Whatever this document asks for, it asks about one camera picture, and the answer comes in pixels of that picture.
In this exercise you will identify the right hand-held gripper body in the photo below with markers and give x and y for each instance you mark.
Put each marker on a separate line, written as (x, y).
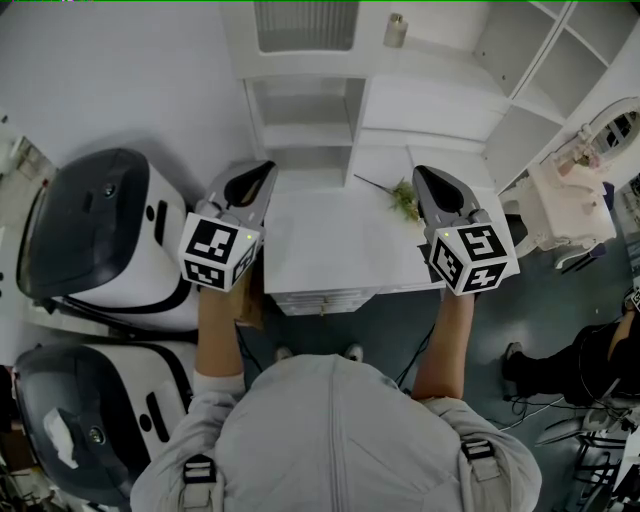
(475, 260)

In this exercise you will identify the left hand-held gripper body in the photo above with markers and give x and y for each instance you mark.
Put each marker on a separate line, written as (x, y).
(215, 250)

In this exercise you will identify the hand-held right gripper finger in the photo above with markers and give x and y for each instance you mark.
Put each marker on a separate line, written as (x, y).
(462, 192)
(429, 210)

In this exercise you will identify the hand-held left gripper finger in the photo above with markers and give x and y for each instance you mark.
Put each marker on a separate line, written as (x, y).
(265, 197)
(220, 187)

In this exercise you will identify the white shelf unit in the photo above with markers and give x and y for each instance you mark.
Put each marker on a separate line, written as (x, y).
(425, 110)

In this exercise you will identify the ribbed glass cabinet door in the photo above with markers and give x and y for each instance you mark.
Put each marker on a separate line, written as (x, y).
(305, 25)

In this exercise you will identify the person's right forearm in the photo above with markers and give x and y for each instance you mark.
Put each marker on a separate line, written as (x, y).
(445, 345)

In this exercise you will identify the person's left forearm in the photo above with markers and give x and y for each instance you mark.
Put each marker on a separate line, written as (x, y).
(217, 340)

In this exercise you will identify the white table top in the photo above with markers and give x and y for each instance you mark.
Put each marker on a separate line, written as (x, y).
(325, 240)

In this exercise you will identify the dried flower sprig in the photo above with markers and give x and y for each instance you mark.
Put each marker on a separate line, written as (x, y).
(405, 200)

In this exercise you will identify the white vanity dresser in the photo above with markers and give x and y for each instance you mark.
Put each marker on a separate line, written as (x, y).
(565, 210)

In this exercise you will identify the white robot with black top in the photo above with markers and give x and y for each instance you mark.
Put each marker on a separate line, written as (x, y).
(100, 225)
(110, 400)

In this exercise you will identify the person's white shoe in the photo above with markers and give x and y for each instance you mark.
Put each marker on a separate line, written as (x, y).
(283, 354)
(354, 351)

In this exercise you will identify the pink flower bunch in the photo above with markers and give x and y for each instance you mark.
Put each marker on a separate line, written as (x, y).
(588, 150)

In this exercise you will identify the oval vanity mirror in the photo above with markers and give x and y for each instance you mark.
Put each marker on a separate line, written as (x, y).
(617, 131)

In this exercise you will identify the small beige bottle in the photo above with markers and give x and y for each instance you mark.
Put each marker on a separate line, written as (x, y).
(395, 31)

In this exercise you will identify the grey chair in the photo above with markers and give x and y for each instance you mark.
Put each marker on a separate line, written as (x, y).
(570, 430)

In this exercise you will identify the person's grey jacket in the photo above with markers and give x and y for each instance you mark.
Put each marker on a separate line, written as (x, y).
(325, 440)

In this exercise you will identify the crumpled white tissue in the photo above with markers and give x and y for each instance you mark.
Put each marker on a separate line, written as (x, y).
(61, 437)

